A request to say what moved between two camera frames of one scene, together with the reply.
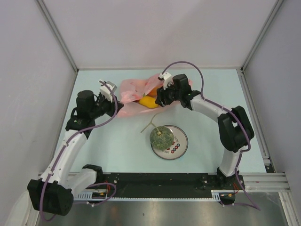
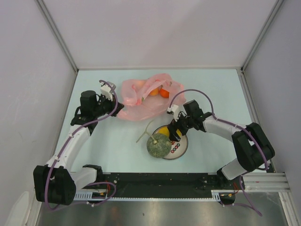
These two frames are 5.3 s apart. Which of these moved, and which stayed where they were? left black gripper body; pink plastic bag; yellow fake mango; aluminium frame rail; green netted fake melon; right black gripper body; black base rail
Moved: yellow fake mango; green netted fake melon; pink plastic bag; right black gripper body
Stayed: black base rail; left black gripper body; aluminium frame rail
